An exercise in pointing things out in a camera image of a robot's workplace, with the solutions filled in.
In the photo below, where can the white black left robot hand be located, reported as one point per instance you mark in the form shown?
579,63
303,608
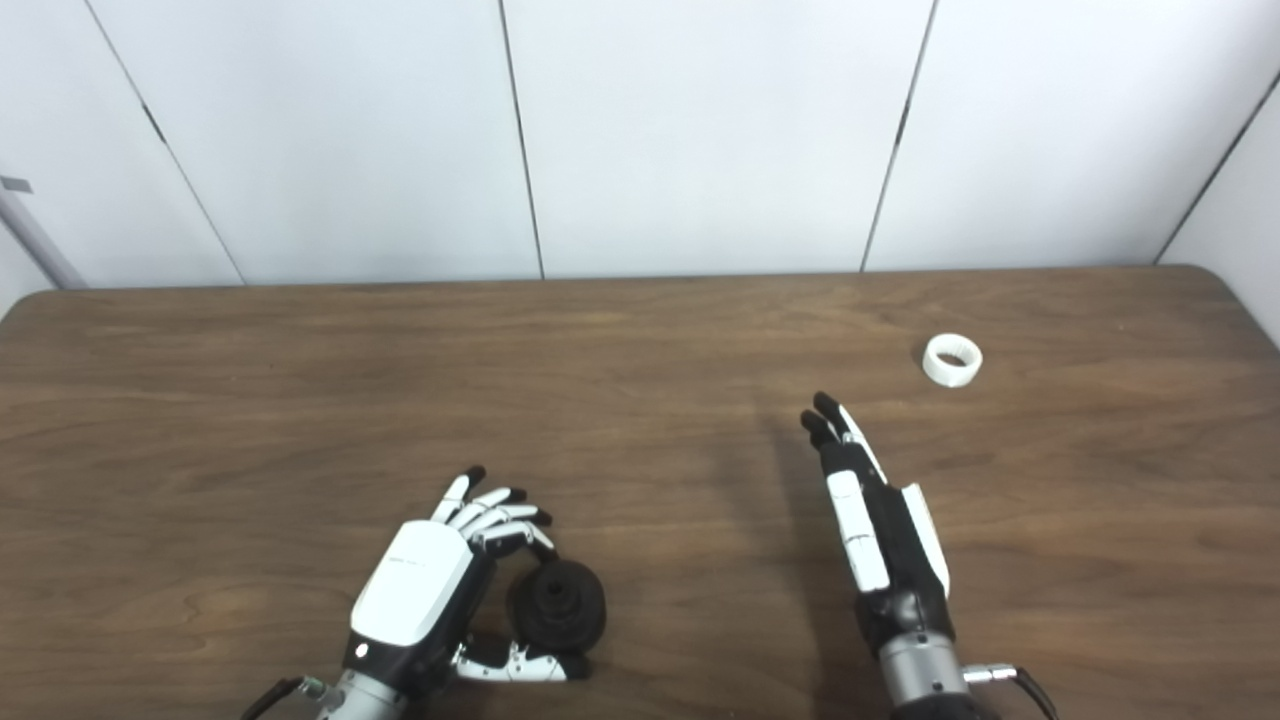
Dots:
410,590

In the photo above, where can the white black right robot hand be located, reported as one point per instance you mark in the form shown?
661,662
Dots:
895,560

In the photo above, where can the round black part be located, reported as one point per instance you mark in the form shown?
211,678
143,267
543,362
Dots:
560,610

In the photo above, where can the grey wall post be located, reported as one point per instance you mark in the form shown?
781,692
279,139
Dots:
40,245

